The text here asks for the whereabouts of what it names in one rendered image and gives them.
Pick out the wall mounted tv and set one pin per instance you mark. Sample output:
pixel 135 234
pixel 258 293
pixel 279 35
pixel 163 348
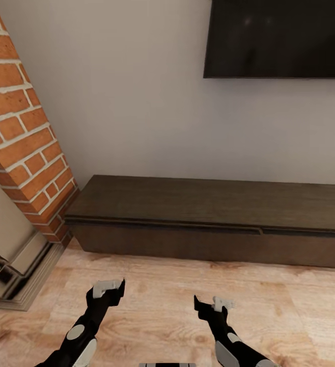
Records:
pixel 274 39

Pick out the cabinet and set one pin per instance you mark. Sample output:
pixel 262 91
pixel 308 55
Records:
pixel 270 222

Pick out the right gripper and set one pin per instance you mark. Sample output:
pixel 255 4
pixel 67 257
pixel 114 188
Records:
pixel 207 313

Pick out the wood fireplace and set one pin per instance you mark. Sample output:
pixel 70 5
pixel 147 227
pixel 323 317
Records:
pixel 27 257

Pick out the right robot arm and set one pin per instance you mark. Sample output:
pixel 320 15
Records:
pixel 230 350

